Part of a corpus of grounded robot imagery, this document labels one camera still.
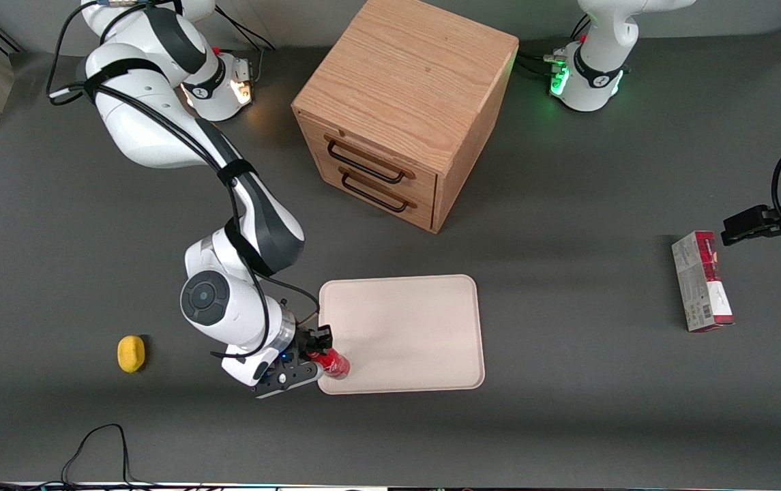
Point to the cream white plastic tray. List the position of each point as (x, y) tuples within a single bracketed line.
[(404, 334)]

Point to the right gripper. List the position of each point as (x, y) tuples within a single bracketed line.
[(304, 339)]

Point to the yellow lemon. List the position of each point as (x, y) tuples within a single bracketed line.
[(131, 354)]

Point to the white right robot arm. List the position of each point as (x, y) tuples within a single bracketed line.
[(151, 129)]

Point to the red plaid cardboard box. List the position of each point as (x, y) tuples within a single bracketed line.
[(702, 279)]

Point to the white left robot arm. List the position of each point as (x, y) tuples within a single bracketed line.
[(598, 61)]

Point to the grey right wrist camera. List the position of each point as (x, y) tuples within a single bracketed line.
[(284, 379)]

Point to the wooden drawer cabinet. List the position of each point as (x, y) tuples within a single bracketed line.
[(404, 82)]

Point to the red soda can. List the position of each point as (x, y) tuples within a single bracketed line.
[(335, 363)]

